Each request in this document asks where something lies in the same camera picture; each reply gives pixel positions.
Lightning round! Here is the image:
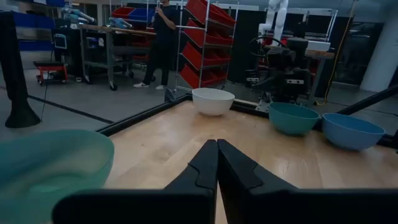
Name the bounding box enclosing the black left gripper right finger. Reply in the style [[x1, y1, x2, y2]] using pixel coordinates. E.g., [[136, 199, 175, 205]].
[[217, 138, 398, 224]]

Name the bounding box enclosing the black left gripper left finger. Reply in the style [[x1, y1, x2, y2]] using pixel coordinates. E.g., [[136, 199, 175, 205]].
[[52, 139, 219, 224]]

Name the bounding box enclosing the blue shelf bin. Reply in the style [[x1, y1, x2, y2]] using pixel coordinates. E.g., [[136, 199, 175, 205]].
[[128, 7, 155, 22]]

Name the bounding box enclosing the red shelf bin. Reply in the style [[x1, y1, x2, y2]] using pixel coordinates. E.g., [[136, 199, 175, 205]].
[[111, 6, 136, 19]]

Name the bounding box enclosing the white box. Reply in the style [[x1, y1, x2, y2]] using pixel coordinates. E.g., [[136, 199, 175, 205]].
[[306, 40, 331, 52]]

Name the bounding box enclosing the wooden side table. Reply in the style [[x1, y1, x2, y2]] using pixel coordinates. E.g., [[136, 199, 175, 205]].
[[303, 49, 336, 98]]

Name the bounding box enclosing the teal plastic bowl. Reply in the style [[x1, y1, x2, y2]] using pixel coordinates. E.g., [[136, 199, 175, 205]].
[[268, 102, 320, 136], [0, 129, 115, 224]]

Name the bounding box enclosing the red storage bin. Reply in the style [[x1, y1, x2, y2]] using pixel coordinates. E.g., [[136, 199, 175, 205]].
[[179, 64, 228, 89], [183, 19, 234, 48], [185, 0, 236, 27], [182, 42, 231, 70]]

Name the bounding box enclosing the white plastic bowl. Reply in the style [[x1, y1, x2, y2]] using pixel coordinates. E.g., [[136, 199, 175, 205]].
[[192, 88, 236, 117]]

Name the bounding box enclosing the white round column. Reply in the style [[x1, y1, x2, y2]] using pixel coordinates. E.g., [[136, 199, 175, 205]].
[[359, 17, 398, 93]]

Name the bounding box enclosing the blue plastic bowl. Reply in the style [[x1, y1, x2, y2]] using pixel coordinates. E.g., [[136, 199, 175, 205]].
[[322, 113, 386, 151]]

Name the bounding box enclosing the person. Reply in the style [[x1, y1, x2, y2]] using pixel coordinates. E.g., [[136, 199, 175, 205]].
[[133, 0, 178, 91]]

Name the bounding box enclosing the wooden top workbench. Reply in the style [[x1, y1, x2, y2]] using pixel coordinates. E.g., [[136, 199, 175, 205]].
[[79, 24, 156, 91]]

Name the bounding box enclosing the red step stool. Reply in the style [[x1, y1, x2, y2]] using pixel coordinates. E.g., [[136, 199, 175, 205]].
[[33, 60, 68, 86]]

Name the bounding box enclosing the black floor stand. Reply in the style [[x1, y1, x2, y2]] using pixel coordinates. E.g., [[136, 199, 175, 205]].
[[0, 11, 42, 129]]

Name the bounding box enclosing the blue shelving unit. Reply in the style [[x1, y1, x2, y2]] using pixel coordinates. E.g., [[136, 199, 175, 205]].
[[12, 11, 57, 52]]

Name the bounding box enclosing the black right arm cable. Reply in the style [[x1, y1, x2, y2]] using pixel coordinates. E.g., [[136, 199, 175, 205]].
[[248, 36, 289, 58]]

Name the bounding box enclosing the yellow hanging cable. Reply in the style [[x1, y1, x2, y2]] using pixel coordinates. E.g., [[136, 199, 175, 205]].
[[313, 0, 358, 106]]

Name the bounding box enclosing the metal wire bin rack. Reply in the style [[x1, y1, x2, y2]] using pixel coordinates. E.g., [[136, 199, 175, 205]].
[[172, 0, 239, 95]]

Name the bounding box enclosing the black aluminium table frame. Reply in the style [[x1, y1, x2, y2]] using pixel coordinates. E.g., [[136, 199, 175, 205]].
[[95, 83, 398, 150]]

